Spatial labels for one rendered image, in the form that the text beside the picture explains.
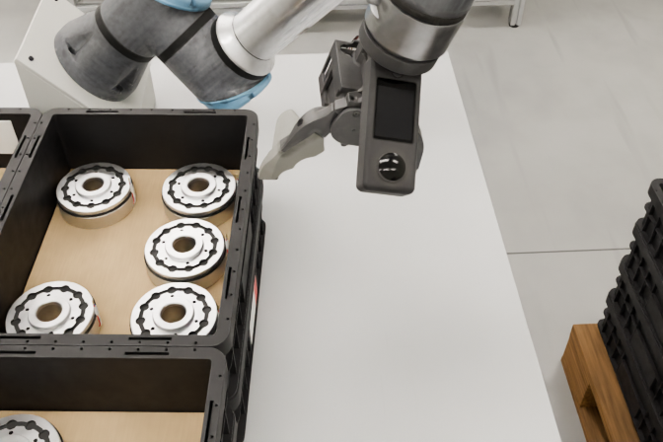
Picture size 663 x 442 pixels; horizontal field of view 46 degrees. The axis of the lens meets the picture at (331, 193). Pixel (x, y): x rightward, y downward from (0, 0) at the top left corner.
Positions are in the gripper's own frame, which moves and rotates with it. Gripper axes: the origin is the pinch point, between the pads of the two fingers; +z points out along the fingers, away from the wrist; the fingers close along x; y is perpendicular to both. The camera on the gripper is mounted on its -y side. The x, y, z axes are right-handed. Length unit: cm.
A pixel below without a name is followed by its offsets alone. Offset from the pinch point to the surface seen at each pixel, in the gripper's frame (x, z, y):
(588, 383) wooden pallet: -86, 75, 15
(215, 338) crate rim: 9.2, 13.6, -10.1
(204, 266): 8.5, 23.4, 4.4
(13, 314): 29.9, 29.1, -0.7
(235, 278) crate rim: 6.8, 14.4, -2.3
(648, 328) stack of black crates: -83, 50, 15
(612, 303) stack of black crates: -87, 62, 27
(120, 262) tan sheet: 18.1, 30.6, 8.4
